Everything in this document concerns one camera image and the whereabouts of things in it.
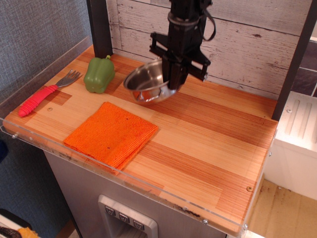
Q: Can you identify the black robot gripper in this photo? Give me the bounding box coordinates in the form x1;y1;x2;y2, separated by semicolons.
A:
150;18;211;90

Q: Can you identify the stainless steel two-handled pot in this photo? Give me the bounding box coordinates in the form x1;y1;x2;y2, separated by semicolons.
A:
123;58;177;104

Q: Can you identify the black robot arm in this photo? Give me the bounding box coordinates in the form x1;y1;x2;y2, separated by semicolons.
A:
150;0;216;90

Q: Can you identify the orange folded towel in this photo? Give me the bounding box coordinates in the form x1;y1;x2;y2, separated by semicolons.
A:
64;102;158;170

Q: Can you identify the green toy bell pepper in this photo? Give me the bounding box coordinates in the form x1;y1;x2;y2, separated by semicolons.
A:
84;55;115;94

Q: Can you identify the clear acrylic edge guard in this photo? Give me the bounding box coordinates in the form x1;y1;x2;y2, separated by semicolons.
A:
3;114;277;237

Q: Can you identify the white toy sink unit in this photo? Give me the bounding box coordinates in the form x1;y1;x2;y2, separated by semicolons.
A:
264;92;317;199

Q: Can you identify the grey toy fridge cabinet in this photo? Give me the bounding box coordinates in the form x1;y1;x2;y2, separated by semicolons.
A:
45;152;226;238

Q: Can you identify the silver dispenser panel with buttons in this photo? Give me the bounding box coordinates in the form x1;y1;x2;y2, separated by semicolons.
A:
98;194;159;238

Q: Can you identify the yellow object bottom left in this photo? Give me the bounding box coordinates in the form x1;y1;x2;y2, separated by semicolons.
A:
17;227;39;238

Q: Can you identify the dark vertical post left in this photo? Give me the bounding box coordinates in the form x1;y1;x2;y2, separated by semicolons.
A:
86;0;113;58

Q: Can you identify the dark vertical post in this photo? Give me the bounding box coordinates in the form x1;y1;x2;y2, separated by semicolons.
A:
86;0;113;58
271;0;317;121

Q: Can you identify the fork with red handle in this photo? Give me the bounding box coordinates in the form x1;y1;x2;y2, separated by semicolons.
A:
18;70;81;117

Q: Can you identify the dark vertical post right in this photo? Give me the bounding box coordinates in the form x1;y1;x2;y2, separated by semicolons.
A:
271;0;317;121

